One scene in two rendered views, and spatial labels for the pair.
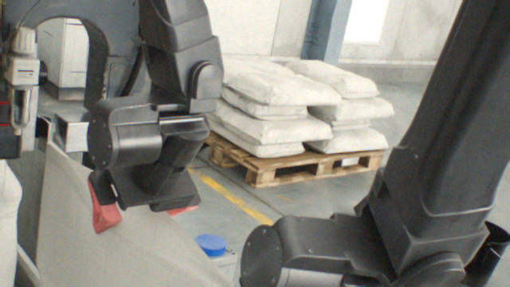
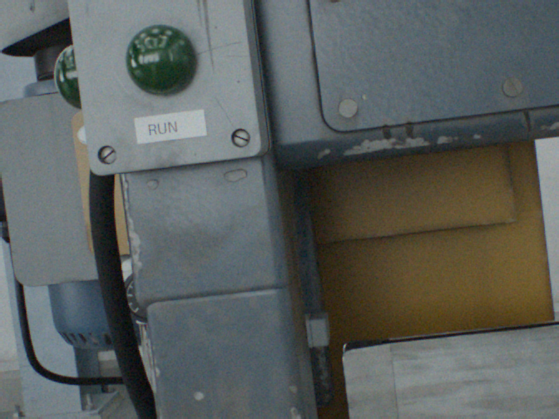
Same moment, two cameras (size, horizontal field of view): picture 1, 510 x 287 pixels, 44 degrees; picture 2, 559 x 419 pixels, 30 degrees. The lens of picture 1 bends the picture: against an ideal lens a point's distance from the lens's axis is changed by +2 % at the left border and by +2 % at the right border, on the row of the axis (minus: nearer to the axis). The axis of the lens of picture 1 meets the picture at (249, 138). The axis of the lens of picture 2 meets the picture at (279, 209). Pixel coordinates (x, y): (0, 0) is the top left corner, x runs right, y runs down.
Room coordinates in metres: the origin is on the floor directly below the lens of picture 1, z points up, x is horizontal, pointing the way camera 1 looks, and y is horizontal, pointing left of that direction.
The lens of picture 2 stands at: (1.44, -0.10, 1.24)
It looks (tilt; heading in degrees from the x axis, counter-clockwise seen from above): 3 degrees down; 136
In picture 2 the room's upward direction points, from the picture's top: 7 degrees counter-clockwise
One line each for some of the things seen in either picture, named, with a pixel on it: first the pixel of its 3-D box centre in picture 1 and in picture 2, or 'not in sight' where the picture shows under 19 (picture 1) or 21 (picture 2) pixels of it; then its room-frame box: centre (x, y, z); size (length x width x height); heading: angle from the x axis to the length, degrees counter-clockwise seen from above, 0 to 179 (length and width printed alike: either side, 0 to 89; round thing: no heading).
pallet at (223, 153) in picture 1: (283, 146); not in sight; (4.16, -0.25, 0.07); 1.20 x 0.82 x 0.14; 133
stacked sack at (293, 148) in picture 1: (250, 132); not in sight; (3.91, 0.00, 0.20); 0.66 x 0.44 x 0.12; 41
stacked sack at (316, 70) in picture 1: (329, 78); not in sight; (4.40, -0.48, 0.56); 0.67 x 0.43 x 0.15; 41
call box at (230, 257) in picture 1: (206, 262); not in sight; (1.04, 0.04, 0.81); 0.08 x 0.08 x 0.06; 41
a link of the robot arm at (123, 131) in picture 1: (152, 110); not in sight; (0.64, 0.11, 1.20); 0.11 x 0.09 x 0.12; 133
